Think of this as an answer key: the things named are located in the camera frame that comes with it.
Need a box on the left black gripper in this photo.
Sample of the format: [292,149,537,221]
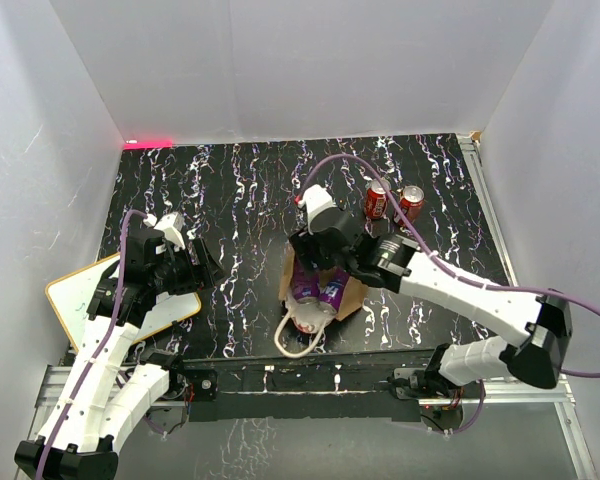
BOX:
[150,237,225,294]

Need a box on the purple Fanta can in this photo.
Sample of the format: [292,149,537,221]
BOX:
[291,260,320,304]
[318,269,349,316]

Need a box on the burlap canvas tote bag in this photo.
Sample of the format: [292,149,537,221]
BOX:
[274,246,368,359]

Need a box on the red Coca-Cola can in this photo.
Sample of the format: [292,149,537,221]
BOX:
[364,178,391,220]
[399,185,425,223]

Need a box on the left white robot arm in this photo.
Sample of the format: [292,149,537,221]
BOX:
[14,227,224,479]

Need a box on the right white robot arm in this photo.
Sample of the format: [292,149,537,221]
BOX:
[289,207,572,397]

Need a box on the yellow-framed whiteboard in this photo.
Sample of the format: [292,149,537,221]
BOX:
[45,253,202,352]

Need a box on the pink tape strip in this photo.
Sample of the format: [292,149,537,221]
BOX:
[123,139,173,150]

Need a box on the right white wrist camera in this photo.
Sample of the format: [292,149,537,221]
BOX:
[296,184,337,226]

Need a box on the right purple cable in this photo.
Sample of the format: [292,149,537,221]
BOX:
[304,153,600,434]

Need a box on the aluminium frame rail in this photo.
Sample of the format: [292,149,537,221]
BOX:
[29,131,600,480]

